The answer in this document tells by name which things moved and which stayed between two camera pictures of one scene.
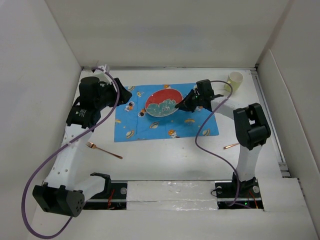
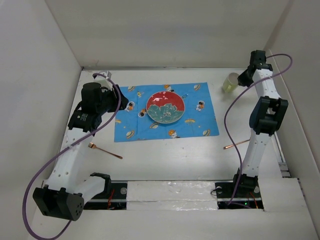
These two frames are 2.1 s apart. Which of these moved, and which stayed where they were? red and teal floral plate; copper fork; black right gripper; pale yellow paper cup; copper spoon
Moved: black right gripper; red and teal floral plate
Stayed: copper spoon; pale yellow paper cup; copper fork
